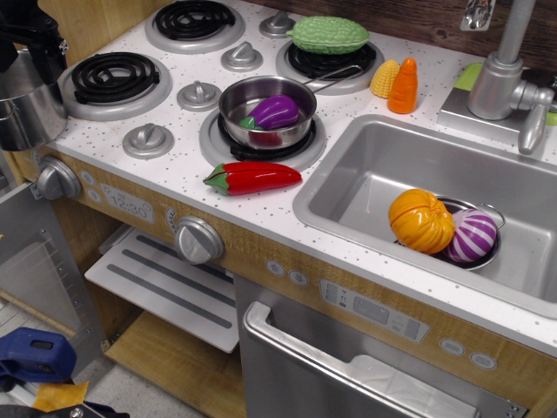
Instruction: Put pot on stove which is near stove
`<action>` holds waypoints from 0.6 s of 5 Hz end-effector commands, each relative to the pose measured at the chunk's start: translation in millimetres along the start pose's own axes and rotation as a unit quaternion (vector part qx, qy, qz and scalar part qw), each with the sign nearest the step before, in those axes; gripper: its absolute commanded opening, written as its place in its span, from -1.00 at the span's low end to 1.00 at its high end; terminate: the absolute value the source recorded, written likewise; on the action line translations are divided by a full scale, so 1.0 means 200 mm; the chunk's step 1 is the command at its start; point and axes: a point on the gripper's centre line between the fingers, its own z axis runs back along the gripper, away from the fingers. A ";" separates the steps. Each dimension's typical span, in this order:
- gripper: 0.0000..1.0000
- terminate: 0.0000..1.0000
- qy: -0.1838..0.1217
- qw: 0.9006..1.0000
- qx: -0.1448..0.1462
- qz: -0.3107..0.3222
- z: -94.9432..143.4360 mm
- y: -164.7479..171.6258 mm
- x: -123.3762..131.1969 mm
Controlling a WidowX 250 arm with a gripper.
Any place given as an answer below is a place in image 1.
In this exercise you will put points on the small steel bowl in sink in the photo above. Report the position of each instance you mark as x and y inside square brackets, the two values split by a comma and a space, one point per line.
[453, 207]

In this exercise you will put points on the silver toy faucet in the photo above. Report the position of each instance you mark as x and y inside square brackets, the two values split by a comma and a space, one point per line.
[501, 105]

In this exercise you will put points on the yellow cloth piece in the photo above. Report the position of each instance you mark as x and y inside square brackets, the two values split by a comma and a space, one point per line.
[55, 396]

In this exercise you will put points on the silver stovetop knob lower middle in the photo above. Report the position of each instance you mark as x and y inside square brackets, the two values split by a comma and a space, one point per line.
[199, 96]

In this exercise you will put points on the grey toy sink basin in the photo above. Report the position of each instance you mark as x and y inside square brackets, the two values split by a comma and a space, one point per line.
[377, 158]

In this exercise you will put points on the back right black burner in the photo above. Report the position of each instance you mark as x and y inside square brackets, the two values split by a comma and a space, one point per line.
[332, 75]

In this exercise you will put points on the orange toy carrot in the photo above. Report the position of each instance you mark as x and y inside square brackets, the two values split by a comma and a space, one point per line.
[403, 95]

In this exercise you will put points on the orange toy pumpkin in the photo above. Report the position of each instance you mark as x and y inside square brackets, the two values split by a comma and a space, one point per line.
[420, 221]

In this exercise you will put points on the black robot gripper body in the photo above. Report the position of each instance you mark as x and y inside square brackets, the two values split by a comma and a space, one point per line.
[25, 23]

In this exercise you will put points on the front left black burner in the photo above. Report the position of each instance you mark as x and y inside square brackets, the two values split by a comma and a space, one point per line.
[114, 86]

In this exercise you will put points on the left silver oven dial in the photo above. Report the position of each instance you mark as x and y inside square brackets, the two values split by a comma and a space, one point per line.
[56, 179]

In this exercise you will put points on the yellow toy corn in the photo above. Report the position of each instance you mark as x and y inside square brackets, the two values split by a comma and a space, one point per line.
[383, 79]

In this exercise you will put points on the green sponge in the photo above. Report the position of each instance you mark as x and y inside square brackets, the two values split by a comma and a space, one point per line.
[467, 79]

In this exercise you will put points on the steel saucepan with handle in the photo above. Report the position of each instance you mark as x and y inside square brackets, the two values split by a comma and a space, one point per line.
[239, 99]

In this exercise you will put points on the open grey oven door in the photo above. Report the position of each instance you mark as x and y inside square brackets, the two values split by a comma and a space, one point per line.
[42, 289]

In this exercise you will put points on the right silver oven dial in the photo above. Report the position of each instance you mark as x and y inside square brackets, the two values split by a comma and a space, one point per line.
[196, 241]

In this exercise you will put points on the silver stovetop knob upper middle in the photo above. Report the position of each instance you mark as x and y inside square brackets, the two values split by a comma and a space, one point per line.
[242, 58]

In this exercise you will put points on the blue clamp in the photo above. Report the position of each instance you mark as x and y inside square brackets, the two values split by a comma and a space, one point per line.
[33, 355]

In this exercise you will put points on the green toy bitter gourd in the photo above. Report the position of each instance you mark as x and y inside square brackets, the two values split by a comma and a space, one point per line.
[328, 35]

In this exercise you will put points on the silver stovetop knob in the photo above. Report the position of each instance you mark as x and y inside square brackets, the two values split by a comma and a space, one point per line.
[148, 141]
[199, 96]
[242, 58]
[277, 25]

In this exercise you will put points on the front right black burner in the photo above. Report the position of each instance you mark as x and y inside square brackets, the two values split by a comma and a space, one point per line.
[217, 146]

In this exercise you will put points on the purple white toy onion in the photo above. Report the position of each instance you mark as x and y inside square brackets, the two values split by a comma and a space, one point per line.
[474, 237]

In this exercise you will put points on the back left black burner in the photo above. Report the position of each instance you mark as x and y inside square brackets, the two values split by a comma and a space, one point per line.
[194, 27]

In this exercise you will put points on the tall steel pot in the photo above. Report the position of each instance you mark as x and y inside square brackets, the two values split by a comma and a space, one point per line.
[32, 112]

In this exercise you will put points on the black burner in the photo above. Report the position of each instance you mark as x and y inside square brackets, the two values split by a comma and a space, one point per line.
[114, 86]
[194, 27]
[332, 75]
[217, 146]

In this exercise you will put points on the purple toy eggplant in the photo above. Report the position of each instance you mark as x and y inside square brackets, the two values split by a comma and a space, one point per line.
[272, 113]

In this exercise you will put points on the silver dishwasher door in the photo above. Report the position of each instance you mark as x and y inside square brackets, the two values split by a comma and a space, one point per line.
[298, 362]

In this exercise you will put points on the silver stovetop knob front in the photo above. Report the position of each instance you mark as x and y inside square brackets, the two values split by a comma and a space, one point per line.
[148, 141]

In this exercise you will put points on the white oven shelf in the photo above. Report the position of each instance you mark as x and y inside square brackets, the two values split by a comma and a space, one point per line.
[148, 273]

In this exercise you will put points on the red toy chili pepper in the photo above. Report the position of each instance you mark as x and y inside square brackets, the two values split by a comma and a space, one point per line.
[241, 178]

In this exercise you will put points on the silver oven dial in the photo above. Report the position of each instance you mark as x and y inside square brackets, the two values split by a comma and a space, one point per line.
[56, 179]
[196, 241]

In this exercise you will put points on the silver stovetop knob back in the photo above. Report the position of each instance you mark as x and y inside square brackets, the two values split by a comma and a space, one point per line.
[277, 25]

